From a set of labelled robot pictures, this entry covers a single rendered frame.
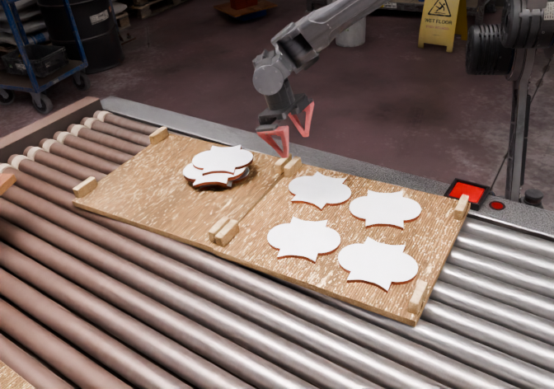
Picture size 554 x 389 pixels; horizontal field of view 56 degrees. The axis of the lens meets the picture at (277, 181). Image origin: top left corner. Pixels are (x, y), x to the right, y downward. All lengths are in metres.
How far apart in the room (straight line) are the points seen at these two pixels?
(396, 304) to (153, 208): 0.58
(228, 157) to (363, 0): 0.50
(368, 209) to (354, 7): 0.40
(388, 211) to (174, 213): 0.46
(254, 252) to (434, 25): 3.72
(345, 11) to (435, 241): 0.46
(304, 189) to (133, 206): 0.39
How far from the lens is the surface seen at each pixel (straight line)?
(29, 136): 1.67
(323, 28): 0.99
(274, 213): 1.11
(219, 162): 1.23
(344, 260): 0.98
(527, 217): 1.17
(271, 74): 0.97
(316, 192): 1.15
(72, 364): 0.96
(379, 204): 1.11
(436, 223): 1.08
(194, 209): 1.16
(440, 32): 4.55
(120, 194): 1.28
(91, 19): 4.79
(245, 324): 0.92
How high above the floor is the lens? 1.61
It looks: 34 degrees down
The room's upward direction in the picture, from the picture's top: 6 degrees counter-clockwise
